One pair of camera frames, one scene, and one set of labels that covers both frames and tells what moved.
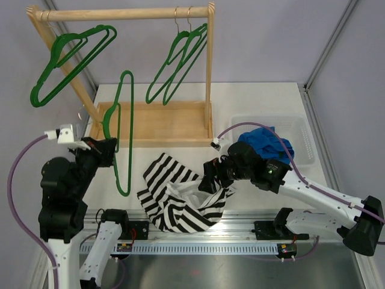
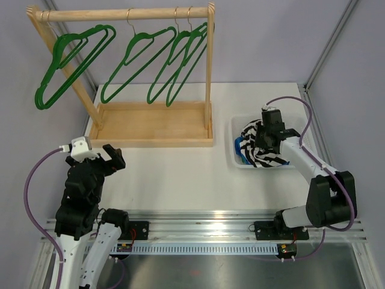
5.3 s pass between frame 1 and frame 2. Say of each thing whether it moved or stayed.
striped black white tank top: moved
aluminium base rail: stayed
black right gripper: moved
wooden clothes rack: stayed
